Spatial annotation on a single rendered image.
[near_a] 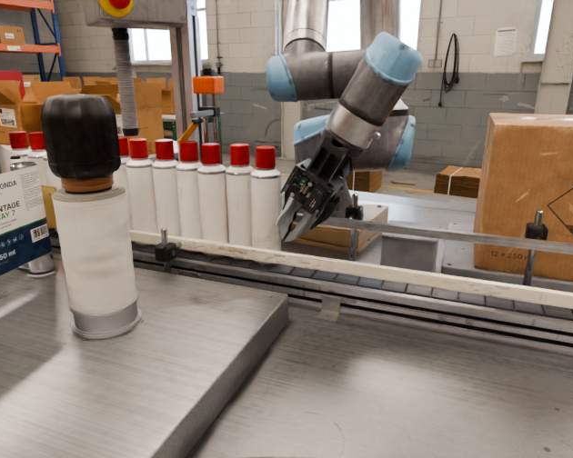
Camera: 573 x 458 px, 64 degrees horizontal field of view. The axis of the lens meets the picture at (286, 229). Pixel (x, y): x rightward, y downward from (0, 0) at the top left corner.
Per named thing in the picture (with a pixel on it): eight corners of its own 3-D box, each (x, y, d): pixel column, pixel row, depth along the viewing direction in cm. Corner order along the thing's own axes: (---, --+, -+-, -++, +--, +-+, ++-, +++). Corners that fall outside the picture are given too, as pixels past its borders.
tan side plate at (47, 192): (25, 224, 99) (16, 183, 96) (27, 223, 99) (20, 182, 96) (60, 230, 95) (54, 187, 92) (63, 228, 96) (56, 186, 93)
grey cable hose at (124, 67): (119, 135, 98) (106, 27, 91) (130, 134, 101) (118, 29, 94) (132, 136, 96) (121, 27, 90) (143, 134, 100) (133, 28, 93)
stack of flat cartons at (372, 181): (310, 191, 495) (310, 161, 485) (327, 180, 541) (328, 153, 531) (369, 197, 469) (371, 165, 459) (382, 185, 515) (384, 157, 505)
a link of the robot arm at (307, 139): (299, 170, 114) (296, 114, 110) (354, 168, 112) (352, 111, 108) (291, 181, 103) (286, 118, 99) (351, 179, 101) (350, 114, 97)
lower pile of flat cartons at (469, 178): (432, 193, 485) (434, 173, 479) (446, 183, 529) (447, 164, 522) (498, 202, 453) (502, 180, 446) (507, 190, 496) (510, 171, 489)
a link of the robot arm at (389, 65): (424, 54, 68) (430, 60, 60) (382, 119, 73) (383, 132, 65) (378, 26, 67) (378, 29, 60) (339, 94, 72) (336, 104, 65)
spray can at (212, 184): (202, 259, 84) (195, 146, 78) (202, 249, 89) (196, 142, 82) (230, 257, 85) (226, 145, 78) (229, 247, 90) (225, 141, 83)
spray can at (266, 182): (246, 263, 82) (244, 148, 76) (260, 253, 87) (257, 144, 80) (274, 268, 80) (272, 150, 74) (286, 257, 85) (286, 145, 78)
